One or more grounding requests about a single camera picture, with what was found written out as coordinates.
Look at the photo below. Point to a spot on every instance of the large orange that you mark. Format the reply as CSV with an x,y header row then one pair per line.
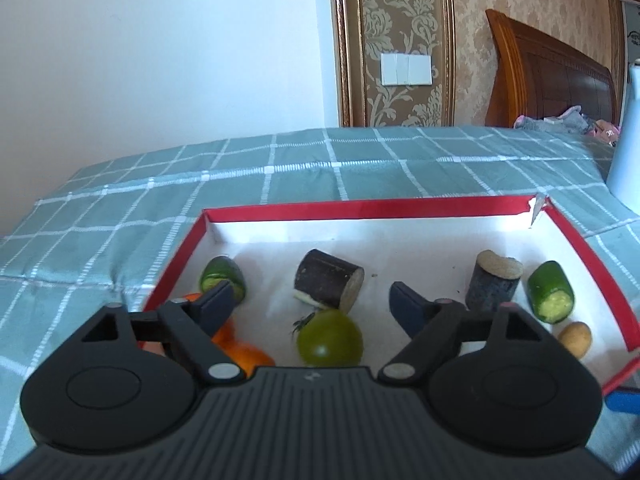
x,y
223,332

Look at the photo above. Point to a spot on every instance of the white electric kettle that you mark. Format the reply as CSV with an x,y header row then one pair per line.
x,y
627,160

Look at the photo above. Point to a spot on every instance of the red cardboard tray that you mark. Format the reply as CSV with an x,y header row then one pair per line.
x,y
400,245

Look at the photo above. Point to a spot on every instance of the gold framed wallpaper panel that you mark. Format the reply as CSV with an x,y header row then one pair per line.
x,y
395,10

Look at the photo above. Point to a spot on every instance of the dark sugarcane piece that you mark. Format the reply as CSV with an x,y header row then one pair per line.
x,y
325,275
492,282

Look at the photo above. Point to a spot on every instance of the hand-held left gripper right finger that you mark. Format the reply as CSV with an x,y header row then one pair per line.
x,y
410,310

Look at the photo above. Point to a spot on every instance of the green tomato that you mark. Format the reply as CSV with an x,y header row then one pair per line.
x,y
330,342

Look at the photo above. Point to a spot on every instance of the tan longan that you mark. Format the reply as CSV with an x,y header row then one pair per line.
x,y
575,338

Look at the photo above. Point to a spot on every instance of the slim cucumber piece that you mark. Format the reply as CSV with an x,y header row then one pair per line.
x,y
220,272

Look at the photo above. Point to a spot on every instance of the thick cucumber piece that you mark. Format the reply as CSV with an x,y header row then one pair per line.
x,y
547,287

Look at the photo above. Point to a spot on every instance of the wooden headboard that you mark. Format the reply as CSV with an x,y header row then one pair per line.
x,y
550,80

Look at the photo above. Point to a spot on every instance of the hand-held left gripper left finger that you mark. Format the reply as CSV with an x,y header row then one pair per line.
x,y
217,307

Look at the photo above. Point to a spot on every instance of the small tangerine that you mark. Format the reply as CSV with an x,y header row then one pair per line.
x,y
255,359

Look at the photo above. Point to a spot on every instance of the white printed wall poster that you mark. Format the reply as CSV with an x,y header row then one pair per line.
x,y
632,30

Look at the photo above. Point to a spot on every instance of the green checked bedsheet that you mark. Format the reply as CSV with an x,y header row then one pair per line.
x,y
150,210

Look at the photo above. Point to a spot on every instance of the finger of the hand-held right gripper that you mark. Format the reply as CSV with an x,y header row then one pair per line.
x,y
625,401

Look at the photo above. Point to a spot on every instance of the white wall switch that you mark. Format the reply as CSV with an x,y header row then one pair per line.
x,y
406,69

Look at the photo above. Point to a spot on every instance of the pile of clothes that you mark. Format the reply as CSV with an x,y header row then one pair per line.
x,y
565,122

